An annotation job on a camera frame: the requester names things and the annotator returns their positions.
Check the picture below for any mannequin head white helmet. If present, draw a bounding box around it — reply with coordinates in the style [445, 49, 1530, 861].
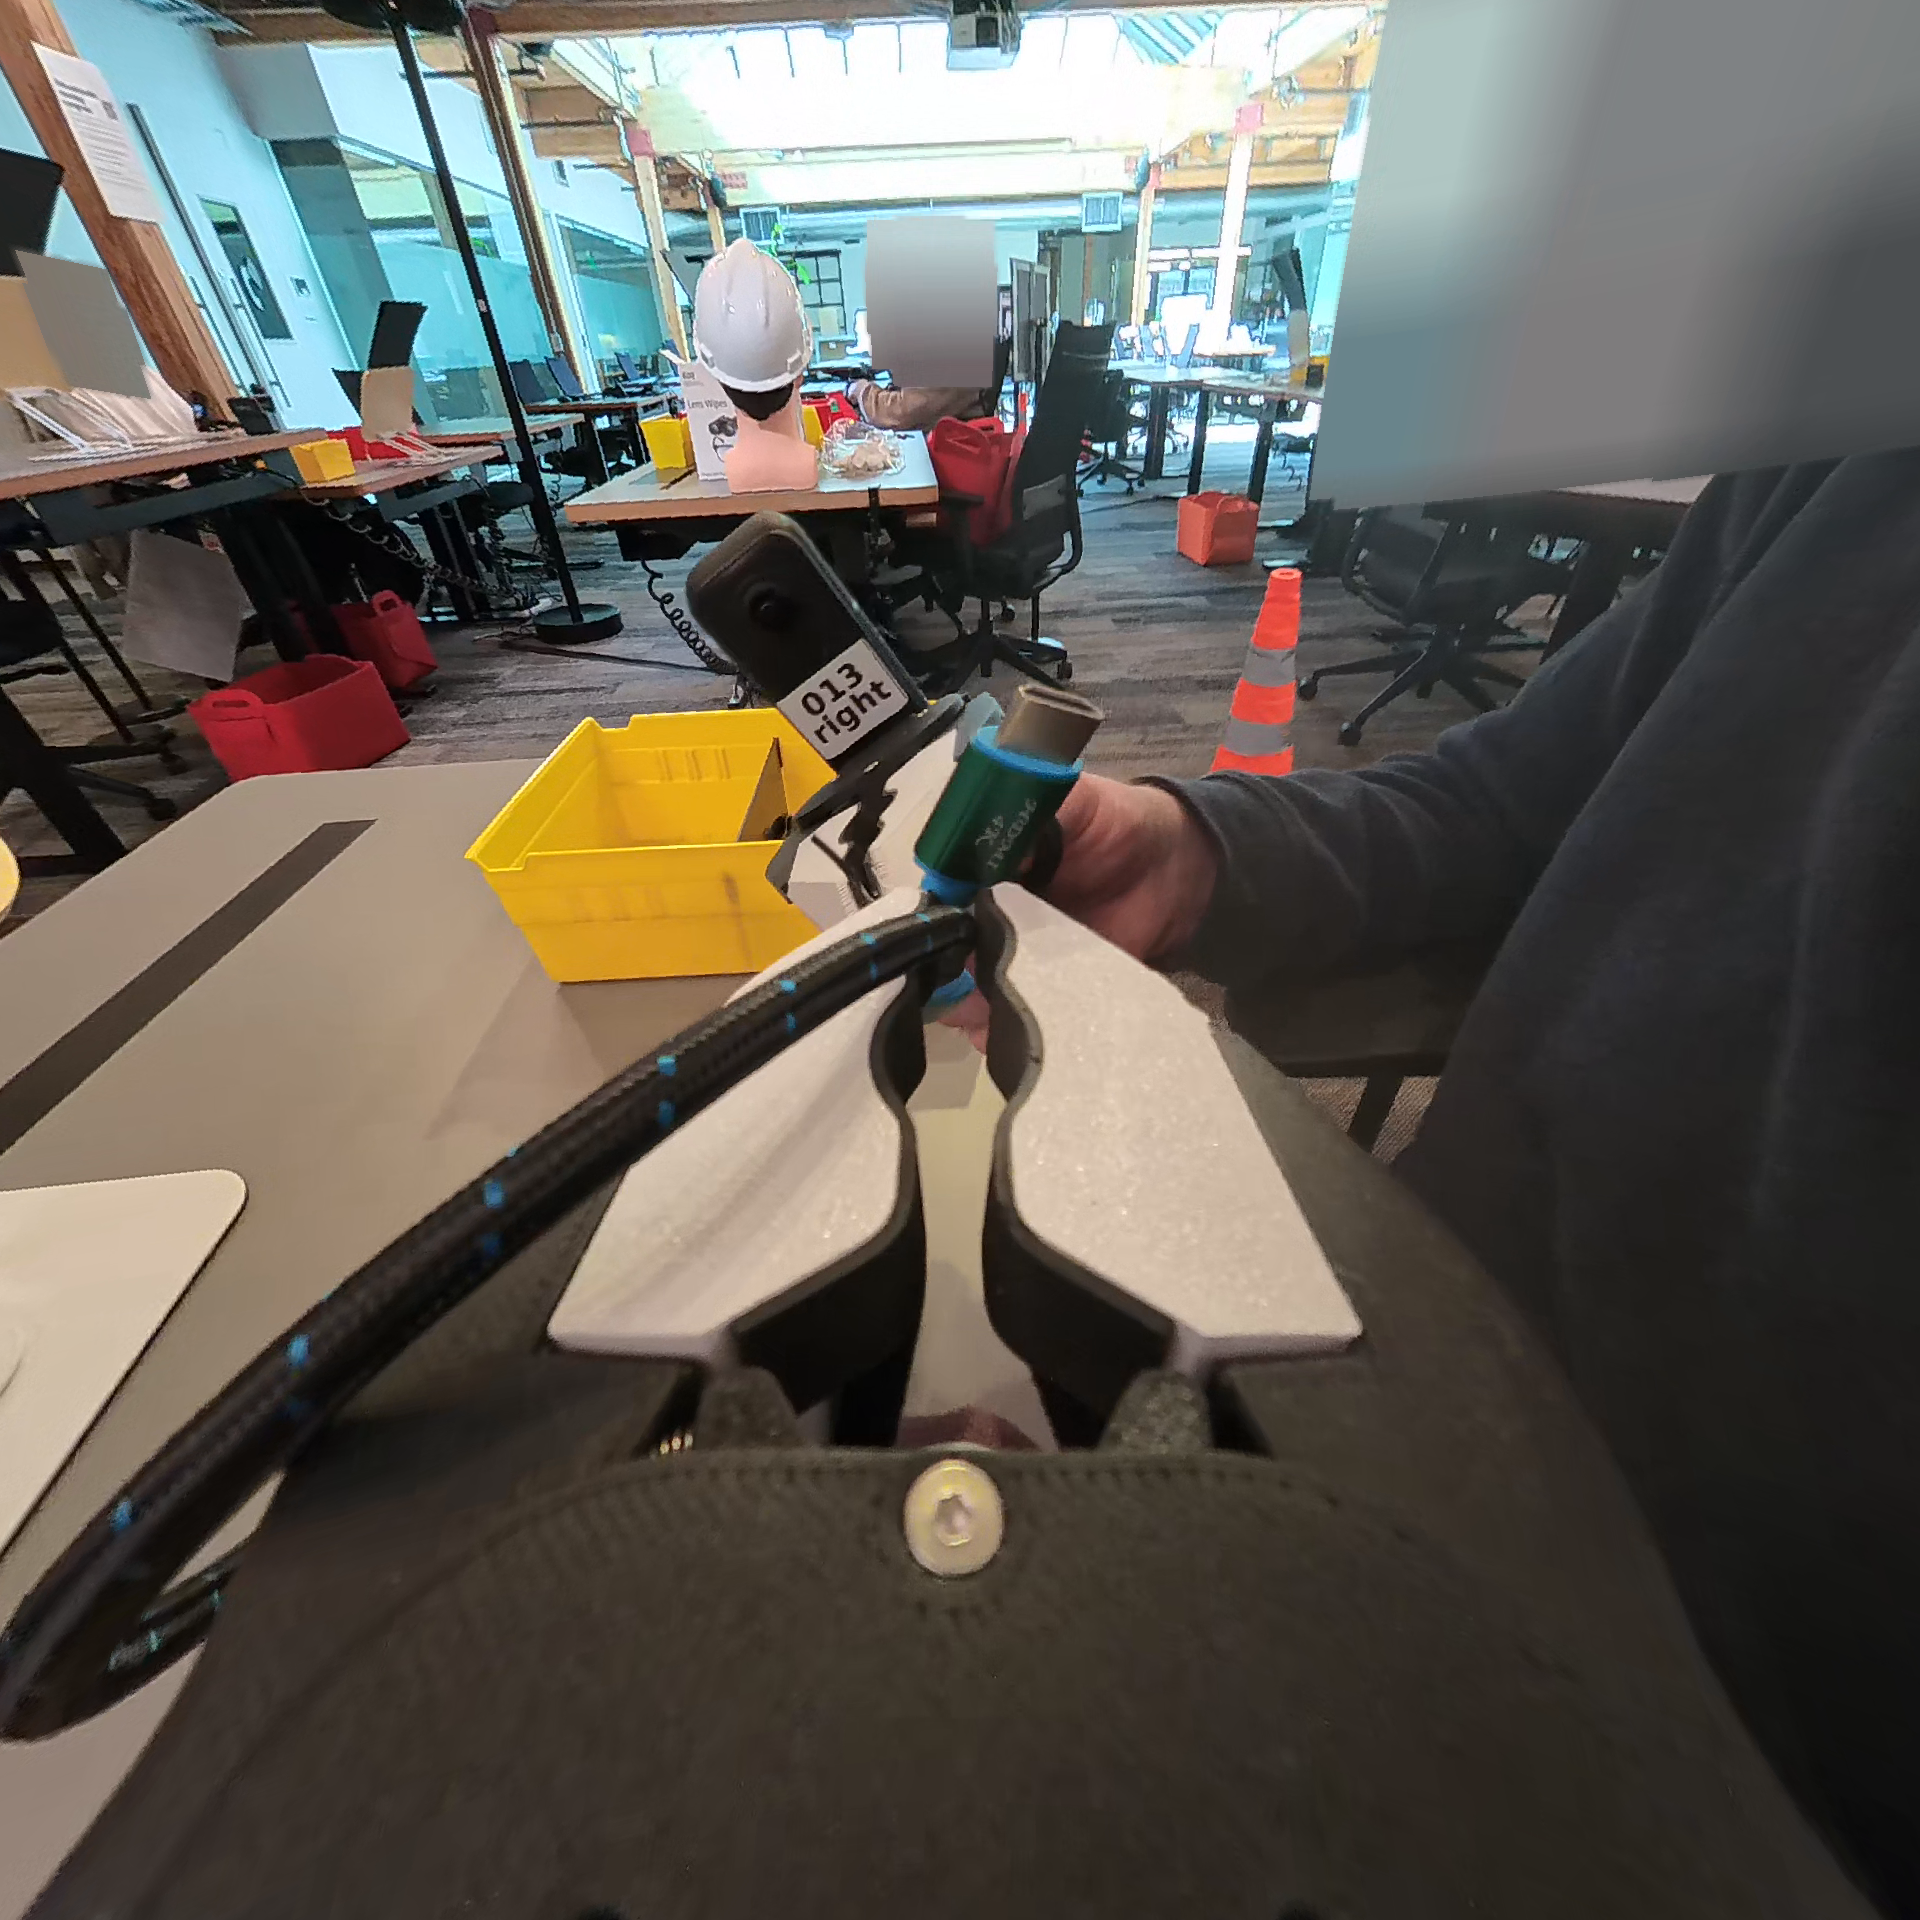
[683, 241, 832, 498]

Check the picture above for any orange traffic cone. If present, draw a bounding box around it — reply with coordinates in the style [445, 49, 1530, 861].
[1205, 567, 1312, 784]

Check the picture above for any black braided hdmi cable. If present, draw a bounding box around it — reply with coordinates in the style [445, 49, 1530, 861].
[0, 682, 1106, 1749]

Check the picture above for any yellow plastic bin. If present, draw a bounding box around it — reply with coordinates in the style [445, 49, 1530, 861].
[466, 709, 842, 987]

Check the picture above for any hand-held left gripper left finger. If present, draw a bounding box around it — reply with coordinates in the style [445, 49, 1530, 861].
[546, 959, 932, 1412]

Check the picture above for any black stand pole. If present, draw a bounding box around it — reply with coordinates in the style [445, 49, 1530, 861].
[325, 0, 625, 645]

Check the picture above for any black mesh office chair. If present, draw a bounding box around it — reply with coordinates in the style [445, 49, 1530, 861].
[1300, 507, 1567, 747]
[895, 322, 1116, 685]

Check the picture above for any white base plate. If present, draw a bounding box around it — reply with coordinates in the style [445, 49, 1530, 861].
[0, 1171, 250, 1555]

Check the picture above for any wooden top office desk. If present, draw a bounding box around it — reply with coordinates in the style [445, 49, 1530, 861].
[563, 429, 950, 645]

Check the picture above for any red bag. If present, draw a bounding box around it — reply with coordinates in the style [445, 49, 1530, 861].
[330, 587, 440, 694]

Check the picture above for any person's right hand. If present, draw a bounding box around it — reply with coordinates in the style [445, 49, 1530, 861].
[1037, 772, 1222, 968]

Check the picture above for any person's right forearm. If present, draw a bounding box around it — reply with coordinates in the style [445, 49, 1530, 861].
[1156, 467, 1803, 991]

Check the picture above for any person's black top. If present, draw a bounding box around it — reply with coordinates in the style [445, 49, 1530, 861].
[1396, 451, 1920, 1920]

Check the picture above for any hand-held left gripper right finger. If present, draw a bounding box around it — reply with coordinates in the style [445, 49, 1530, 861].
[986, 887, 1366, 1412]

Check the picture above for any long wooden work desk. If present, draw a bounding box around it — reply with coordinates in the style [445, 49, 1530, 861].
[0, 427, 516, 752]

